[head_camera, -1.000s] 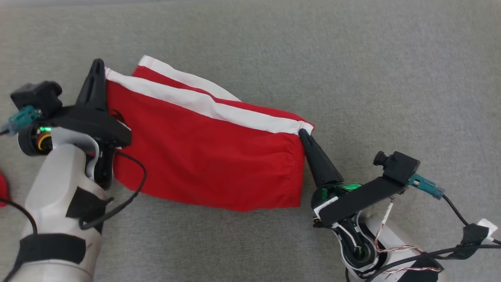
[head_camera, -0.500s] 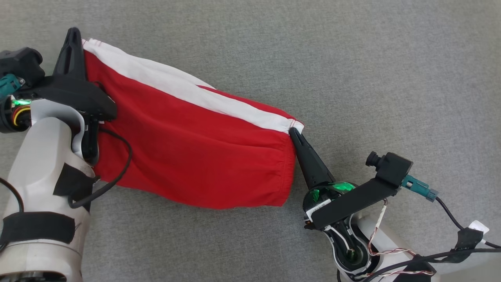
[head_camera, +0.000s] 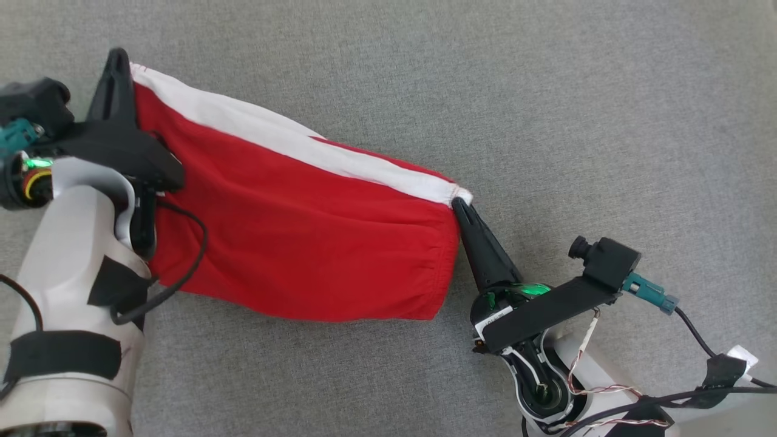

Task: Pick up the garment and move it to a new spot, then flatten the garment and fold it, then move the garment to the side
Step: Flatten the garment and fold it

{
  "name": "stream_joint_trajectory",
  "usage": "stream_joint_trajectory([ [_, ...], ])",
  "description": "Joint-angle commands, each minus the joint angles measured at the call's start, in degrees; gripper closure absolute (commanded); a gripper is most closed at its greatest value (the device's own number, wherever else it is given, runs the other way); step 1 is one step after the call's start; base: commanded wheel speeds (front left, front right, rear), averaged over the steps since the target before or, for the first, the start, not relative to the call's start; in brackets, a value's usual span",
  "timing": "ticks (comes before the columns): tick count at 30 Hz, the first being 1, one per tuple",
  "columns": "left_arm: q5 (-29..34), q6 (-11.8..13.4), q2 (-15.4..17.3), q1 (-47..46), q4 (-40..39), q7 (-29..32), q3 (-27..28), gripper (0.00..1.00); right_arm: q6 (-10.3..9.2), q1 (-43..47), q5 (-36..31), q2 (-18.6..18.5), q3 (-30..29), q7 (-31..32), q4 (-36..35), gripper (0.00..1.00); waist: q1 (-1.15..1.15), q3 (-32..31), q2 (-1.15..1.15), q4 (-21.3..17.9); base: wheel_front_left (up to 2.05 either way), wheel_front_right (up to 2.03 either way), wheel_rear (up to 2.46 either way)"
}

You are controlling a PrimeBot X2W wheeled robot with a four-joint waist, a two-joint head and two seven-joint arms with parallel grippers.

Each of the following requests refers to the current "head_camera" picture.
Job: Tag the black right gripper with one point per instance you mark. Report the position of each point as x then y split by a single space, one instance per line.
546 312

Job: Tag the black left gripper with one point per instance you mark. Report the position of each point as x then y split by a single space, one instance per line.
121 149

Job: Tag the red shorts with white stripe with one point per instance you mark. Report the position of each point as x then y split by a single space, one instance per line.
291 230

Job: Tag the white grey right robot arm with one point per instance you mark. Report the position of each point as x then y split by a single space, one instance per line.
598 370

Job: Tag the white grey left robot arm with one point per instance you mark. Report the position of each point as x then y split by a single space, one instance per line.
67 243

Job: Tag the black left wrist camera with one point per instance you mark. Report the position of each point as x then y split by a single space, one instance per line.
33 100

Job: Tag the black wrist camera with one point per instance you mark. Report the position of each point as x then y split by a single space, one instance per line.
33 100
610 261

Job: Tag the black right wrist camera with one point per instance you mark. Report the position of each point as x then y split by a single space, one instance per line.
610 261

